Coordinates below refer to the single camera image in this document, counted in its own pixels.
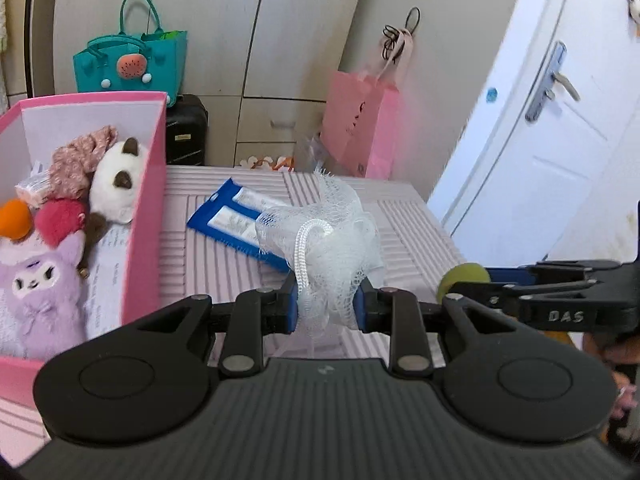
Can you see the round blue sticker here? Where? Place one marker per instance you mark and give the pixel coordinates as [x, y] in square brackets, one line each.
[492, 94]

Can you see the red pompom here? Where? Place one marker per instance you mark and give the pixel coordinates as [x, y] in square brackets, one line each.
[60, 220]

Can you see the white mesh bath pouf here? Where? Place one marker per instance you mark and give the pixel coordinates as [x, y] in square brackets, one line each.
[330, 240]

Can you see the white cat plush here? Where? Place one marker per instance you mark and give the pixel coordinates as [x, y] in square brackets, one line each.
[117, 185]

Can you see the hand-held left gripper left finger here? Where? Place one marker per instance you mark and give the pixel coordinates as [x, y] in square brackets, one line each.
[291, 310]

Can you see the green tennis ball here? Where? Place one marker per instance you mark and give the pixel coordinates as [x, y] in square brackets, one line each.
[462, 277]

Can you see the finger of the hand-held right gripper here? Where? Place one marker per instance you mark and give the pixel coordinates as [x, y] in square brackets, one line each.
[550, 269]
[490, 295]

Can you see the floral pink scrunchie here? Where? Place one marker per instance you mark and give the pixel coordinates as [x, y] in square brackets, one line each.
[75, 165]

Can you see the person's right hand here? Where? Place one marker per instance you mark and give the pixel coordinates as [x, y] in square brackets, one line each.
[617, 360]

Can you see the clear plastic bag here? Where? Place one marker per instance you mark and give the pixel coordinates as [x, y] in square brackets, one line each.
[310, 152]

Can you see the orange pompom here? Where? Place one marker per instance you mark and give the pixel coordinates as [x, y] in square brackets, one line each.
[14, 220]

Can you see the white door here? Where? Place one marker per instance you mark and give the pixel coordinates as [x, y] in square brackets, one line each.
[550, 170]

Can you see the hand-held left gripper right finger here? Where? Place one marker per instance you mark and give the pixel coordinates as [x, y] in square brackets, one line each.
[359, 310]

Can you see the blue wet wipes packet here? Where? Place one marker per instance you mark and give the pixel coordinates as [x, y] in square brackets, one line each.
[225, 220]

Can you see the striped pink bed sheet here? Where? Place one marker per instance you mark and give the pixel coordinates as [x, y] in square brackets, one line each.
[400, 220]

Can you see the pink paper bag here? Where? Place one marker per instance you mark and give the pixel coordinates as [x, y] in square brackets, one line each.
[357, 125]

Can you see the purple plush toy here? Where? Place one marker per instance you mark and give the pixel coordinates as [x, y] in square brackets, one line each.
[35, 290]

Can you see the teal felt handbag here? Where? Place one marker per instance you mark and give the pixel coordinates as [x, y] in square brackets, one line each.
[130, 65]

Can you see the pink storage box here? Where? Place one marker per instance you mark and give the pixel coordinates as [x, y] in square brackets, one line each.
[147, 210]

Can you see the white tissue packet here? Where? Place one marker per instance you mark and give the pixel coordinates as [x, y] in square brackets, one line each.
[32, 187]

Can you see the black suitcase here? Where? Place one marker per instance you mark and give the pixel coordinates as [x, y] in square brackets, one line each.
[186, 130]

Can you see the white wardrobe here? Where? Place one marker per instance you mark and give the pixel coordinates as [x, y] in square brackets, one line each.
[225, 35]

